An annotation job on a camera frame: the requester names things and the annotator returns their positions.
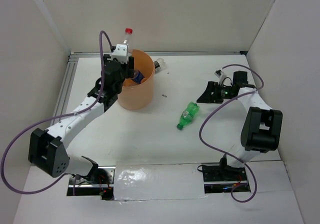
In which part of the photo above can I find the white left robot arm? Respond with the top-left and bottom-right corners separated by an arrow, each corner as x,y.
28,54 -> 134,184

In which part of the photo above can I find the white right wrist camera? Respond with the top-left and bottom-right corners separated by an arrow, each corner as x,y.
214,69 -> 227,85

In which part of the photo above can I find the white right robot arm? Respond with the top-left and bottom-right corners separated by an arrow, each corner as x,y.
196,69 -> 283,180

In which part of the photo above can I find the orange plastic bin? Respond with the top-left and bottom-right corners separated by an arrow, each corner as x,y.
117,49 -> 155,110

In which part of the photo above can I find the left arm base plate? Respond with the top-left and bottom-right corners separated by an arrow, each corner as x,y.
66,166 -> 116,201

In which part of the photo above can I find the dark bottle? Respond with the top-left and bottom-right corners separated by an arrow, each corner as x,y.
153,58 -> 167,74

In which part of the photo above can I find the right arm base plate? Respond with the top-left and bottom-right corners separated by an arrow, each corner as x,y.
197,164 -> 251,194

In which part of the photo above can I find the small blue label bottle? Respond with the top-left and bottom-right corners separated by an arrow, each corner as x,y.
132,70 -> 145,84

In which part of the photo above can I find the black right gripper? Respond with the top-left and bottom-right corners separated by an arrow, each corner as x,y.
196,81 -> 236,104

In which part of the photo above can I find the aluminium frame rail back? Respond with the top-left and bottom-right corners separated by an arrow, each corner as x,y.
69,50 -> 248,59

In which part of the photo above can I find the aluminium frame rail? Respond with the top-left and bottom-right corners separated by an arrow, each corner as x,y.
69,50 -> 248,59
53,54 -> 79,116

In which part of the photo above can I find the orange juice bottle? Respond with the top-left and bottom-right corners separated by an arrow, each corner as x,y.
123,79 -> 137,87

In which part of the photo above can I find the aluminium frame rail left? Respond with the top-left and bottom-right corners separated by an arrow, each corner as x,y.
53,54 -> 79,116

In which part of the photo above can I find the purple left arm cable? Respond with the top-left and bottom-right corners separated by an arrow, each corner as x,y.
0,30 -> 113,194

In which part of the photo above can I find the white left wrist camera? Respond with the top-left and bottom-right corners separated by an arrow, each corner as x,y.
111,44 -> 128,64

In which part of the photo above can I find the green plastic bottle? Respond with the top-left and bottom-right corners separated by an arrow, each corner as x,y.
176,102 -> 200,130

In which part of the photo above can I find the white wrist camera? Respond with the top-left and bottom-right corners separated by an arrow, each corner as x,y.
111,44 -> 128,64
214,69 -> 227,85

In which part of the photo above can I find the clear bottle red label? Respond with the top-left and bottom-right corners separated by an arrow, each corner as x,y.
123,27 -> 133,55

